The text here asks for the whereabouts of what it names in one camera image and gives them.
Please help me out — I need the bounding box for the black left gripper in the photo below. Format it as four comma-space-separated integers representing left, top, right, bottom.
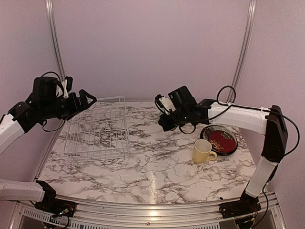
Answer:
40, 89, 96, 121

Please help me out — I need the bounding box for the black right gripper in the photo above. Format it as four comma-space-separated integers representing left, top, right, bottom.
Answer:
158, 108, 190, 131

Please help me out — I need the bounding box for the pale green flower plate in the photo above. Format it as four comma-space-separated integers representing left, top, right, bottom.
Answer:
200, 128, 224, 143

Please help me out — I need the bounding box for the yellow ceramic mug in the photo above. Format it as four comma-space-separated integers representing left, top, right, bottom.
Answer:
193, 139, 217, 164

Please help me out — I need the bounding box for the red floral plate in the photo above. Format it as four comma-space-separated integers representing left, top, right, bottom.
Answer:
209, 130, 237, 153

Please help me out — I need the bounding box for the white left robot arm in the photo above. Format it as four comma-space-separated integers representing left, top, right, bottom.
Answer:
0, 71, 97, 212

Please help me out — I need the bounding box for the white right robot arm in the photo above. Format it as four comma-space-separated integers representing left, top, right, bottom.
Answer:
154, 86, 297, 214

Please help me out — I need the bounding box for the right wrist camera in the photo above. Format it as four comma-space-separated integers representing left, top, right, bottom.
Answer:
154, 94, 176, 116

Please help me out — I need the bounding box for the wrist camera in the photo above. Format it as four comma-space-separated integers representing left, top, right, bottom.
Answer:
154, 94, 176, 116
56, 76, 73, 99

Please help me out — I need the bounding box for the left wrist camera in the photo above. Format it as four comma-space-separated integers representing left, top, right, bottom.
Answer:
56, 76, 73, 99

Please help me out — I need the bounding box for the white wire dish rack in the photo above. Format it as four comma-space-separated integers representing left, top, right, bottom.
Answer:
63, 96, 131, 163

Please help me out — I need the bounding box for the left aluminium corner post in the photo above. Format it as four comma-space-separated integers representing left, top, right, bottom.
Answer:
45, 0, 66, 80

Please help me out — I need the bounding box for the aluminium corner post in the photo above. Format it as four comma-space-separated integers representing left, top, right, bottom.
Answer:
45, 0, 66, 80
231, 0, 257, 91

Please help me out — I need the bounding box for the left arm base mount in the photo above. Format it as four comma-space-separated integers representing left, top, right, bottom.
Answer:
34, 180, 76, 229

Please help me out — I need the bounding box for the aluminium front frame rail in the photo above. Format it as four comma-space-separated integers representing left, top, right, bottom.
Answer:
14, 193, 286, 229

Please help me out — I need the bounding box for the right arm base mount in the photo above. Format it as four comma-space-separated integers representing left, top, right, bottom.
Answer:
219, 190, 269, 229

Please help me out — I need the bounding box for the right aluminium corner post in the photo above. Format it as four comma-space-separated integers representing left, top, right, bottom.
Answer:
231, 0, 257, 91

